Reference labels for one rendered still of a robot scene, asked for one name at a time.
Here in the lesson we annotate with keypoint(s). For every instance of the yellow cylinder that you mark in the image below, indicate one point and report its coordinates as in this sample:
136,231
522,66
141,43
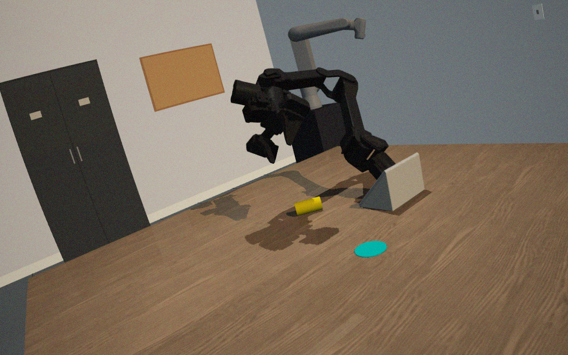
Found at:
308,206

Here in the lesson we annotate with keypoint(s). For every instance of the cyan circle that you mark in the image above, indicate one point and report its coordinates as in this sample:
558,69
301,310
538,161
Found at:
370,249

